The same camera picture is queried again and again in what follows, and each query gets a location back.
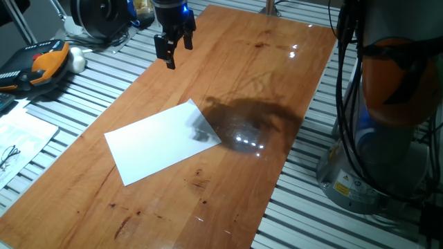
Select printed paper sheets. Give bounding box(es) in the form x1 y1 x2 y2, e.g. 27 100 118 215
0 100 59 190

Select small white rounded object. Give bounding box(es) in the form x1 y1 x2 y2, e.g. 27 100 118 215
67 47 87 74

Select white paper sheet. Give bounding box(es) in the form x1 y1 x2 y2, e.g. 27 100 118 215
104 98 222 187

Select grey metal bar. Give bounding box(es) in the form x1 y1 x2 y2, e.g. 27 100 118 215
3 0 37 45

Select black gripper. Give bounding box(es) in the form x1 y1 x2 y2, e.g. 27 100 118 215
151 0 197 71

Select black eyeglasses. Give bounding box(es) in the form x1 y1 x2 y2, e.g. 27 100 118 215
0 145 21 170

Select aluminium frame post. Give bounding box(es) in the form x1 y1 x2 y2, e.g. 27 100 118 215
258 0 282 17

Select yellow snack bag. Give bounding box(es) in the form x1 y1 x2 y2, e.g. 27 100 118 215
133 0 156 17

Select dark sleeved person forearm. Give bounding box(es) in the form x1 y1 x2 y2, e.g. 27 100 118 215
0 0 31 27

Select wooden board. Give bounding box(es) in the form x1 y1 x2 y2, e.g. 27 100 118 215
0 3 337 249

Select orange and black teach pendant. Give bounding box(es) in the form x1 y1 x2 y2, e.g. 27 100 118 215
0 39 70 93

